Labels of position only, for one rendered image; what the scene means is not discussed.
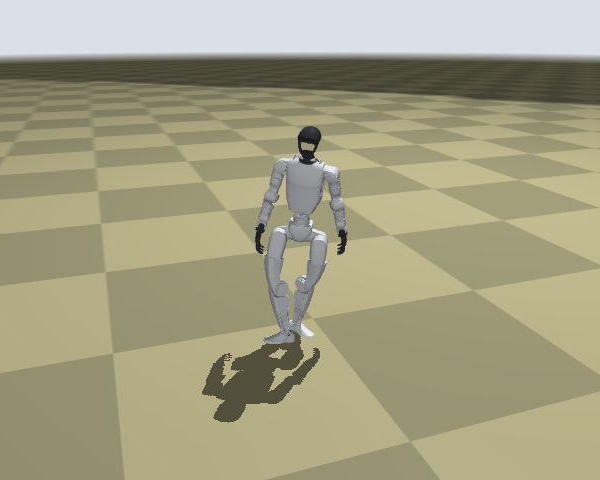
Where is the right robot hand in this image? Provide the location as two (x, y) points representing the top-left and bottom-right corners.
(255, 223), (265, 254)

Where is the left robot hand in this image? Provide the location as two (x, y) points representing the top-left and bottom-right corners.
(337, 229), (348, 255)

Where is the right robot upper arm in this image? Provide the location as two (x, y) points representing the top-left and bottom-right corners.
(265, 158), (290, 203)

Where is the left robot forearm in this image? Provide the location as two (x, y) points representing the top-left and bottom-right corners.
(333, 198), (347, 234)

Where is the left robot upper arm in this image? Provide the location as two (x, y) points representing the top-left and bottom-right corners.
(323, 165), (344, 211)

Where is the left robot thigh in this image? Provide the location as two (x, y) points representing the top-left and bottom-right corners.
(295, 229), (327, 292)

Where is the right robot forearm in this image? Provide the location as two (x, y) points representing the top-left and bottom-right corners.
(256, 190), (274, 230)

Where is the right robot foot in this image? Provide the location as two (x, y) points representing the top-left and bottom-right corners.
(264, 331), (295, 344)

